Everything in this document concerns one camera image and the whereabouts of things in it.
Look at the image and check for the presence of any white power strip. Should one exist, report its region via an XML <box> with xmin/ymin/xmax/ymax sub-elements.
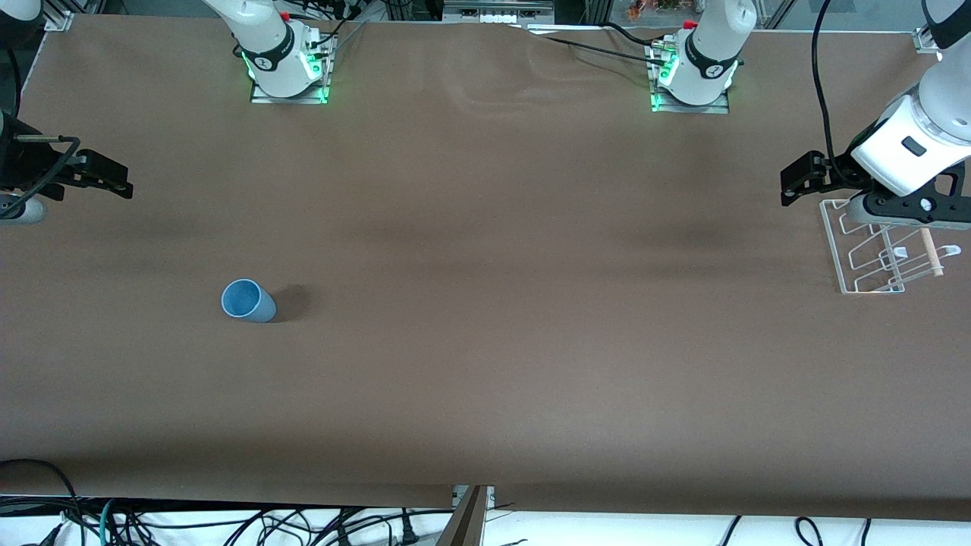
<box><xmin>444</xmin><ymin>0</ymin><xmax>555</xmax><ymax>25</ymax></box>

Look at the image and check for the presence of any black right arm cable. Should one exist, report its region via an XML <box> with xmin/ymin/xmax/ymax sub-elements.
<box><xmin>0</xmin><ymin>45</ymin><xmax>82</xmax><ymax>217</ymax></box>

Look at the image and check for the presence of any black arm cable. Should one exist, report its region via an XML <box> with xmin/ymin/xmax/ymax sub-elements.
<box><xmin>810</xmin><ymin>0</ymin><xmax>844</xmax><ymax>177</ymax></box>
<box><xmin>0</xmin><ymin>45</ymin><xmax>82</xmax><ymax>217</ymax></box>

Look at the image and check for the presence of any blue plastic cup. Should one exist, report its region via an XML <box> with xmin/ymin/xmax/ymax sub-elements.
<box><xmin>221</xmin><ymin>278</ymin><xmax>278</xmax><ymax>324</ymax></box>

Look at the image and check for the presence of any black cable on table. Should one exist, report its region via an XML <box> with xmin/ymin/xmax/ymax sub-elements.
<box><xmin>599</xmin><ymin>21</ymin><xmax>668</xmax><ymax>48</ymax></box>
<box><xmin>531</xmin><ymin>32</ymin><xmax>668</xmax><ymax>65</ymax></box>

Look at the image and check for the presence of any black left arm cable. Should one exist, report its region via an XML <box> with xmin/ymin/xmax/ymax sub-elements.
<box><xmin>810</xmin><ymin>0</ymin><xmax>844</xmax><ymax>177</ymax></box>

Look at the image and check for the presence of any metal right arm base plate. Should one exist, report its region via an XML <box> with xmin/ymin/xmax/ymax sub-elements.
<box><xmin>249</xmin><ymin>34</ymin><xmax>332</xmax><ymax>105</ymax></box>

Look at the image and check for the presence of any brown table support post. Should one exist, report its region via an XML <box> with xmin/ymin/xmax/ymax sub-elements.
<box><xmin>434</xmin><ymin>485</ymin><xmax>495</xmax><ymax>546</ymax></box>

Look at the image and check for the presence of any black looped floor cable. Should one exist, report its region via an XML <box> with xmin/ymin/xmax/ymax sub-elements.
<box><xmin>0</xmin><ymin>458</ymin><xmax>78</xmax><ymax>532</ymax></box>

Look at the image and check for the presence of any white rack with wooden rod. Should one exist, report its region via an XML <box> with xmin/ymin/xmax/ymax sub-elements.
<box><xmin>819</xmin><ymin>197</ymin><xmax>963</xmax><ymax>295</ymax></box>

